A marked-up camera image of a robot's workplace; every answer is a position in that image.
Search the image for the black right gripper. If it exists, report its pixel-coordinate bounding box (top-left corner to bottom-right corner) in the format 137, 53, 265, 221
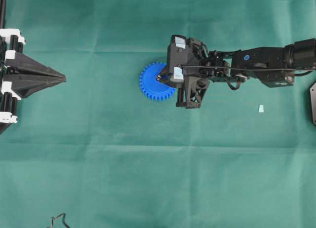
158, 35, 235, 109

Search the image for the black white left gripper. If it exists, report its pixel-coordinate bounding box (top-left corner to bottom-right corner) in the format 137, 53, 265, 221
0, 29, 66, 133

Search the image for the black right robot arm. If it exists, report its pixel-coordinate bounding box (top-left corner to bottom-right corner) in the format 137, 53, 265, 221
156, 35, 316, 109

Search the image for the blue plastic gear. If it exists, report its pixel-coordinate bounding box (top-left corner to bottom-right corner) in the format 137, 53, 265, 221
139, 62, 176, 102

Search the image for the black pole top left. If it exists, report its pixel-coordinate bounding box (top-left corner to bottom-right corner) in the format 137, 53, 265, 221
0, 0, 6, 29

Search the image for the pale green tape piece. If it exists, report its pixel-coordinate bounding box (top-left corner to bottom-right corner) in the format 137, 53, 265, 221
258, 105, 264, 113

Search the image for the green cloth mat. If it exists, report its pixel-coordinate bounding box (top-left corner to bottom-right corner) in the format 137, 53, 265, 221
0, 0, 316, 228

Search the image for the black mounting plate right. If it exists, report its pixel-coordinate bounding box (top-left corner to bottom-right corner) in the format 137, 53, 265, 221
310, 82, 316, 125

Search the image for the black cable bottom edge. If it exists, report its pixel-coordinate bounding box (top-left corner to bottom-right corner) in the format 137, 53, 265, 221
50, 212, 71, 228

